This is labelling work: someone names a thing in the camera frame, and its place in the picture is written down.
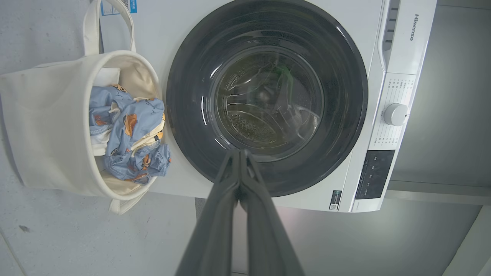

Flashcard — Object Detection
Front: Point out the cream canvas laundry basket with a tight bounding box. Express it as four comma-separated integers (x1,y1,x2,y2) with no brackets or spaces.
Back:
0,0,165,215

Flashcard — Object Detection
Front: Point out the blue energy label sticker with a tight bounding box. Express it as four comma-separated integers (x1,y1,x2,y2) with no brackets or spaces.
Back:
101,0,137,16

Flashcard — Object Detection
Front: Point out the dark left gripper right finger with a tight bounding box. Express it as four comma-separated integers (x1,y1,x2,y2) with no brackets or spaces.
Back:
239,149,305,276

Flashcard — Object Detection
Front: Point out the small QR code sticker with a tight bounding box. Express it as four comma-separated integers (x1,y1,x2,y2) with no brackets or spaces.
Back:
329,190,343,210

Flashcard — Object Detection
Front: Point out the blue patterned garment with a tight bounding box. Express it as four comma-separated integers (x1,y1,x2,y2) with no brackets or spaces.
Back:
89,84,172,185

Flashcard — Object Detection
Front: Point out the white front-load washing machine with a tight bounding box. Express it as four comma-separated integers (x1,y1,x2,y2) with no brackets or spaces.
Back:
99,0,438,213

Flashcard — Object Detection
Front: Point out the washing machine door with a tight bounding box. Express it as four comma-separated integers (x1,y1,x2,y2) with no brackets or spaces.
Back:
166,0,369,198

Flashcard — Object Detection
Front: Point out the white round control knob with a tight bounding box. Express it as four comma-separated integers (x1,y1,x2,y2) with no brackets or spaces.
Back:
384,103,410,126

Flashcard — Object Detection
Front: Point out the white detergent drawer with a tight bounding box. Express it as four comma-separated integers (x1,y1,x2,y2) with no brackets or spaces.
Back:
378,0,438,75

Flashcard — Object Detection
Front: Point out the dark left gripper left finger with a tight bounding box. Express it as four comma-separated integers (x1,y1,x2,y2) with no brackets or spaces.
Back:
175,149,241,276

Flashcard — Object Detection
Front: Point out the black washer display panel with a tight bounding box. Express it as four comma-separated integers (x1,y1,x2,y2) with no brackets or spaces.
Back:
355,149,395,200

